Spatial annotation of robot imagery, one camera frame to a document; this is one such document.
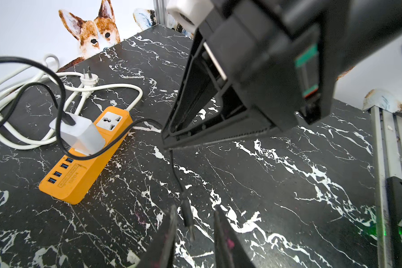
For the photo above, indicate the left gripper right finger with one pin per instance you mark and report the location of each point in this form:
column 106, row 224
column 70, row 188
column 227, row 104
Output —
column 228, row 251

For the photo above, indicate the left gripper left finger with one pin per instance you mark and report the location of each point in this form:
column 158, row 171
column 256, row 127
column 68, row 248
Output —
column 161, row 250

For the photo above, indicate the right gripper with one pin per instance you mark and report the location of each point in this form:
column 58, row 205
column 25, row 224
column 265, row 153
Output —
column 254, row 65

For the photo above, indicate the white charger adapter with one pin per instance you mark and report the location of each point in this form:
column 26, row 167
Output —
column 81, row 134

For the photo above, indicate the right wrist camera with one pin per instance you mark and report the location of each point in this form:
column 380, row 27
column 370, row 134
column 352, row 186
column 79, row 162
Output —
column 189, row 13

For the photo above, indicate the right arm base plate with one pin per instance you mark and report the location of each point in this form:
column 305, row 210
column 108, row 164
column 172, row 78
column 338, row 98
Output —
column 400, row 221

